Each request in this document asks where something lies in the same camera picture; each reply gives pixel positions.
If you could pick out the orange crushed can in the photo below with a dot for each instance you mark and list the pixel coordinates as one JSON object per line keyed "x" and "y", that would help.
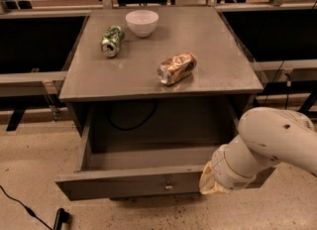
{"x": 176, "y": 68}

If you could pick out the right metal rail barrier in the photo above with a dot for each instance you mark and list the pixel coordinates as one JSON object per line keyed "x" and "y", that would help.
{"x": 281, "y": 44}

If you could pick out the left metal rail barrier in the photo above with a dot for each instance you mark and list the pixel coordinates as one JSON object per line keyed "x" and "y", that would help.
{"x": 36, "y": 50}

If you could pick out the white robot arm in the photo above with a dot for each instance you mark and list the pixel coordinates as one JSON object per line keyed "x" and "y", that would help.
{"x": 266, "y": 137}

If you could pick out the grey wooden cabinet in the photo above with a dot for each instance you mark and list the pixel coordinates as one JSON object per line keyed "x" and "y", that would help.
{"x": 132, "y": 73}

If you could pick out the green crushed can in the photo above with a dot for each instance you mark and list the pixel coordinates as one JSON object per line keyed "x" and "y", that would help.
{"x": 111, "y": 41}

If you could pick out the grey top drawer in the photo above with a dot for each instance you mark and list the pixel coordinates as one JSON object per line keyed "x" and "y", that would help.
{"x": 164, "y": 156}

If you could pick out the metal rail barrier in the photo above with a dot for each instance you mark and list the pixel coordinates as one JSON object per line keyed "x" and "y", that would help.
{"x": 36, "y": 50}
{"x": 281, "y": 44}

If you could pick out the white bowl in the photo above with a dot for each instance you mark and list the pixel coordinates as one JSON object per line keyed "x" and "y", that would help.
{"x": 142, "y": 22}

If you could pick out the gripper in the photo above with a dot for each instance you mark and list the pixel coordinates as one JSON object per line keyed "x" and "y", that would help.
{"x": 220, "y": 171}

